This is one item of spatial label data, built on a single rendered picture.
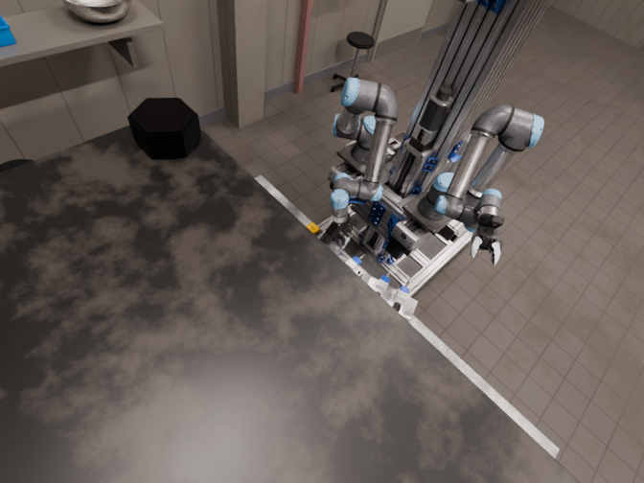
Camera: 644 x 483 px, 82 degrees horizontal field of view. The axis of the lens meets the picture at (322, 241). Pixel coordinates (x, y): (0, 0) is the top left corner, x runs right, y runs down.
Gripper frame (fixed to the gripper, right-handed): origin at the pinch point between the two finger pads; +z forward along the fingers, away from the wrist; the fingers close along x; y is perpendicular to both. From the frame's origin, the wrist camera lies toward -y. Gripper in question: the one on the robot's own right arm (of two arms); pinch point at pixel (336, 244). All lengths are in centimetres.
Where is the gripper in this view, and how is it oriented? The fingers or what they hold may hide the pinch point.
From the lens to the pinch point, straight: 184.2
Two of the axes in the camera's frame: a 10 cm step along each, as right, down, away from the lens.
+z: 0.5, 5.7, 8.2
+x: -7.0, -5.7, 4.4
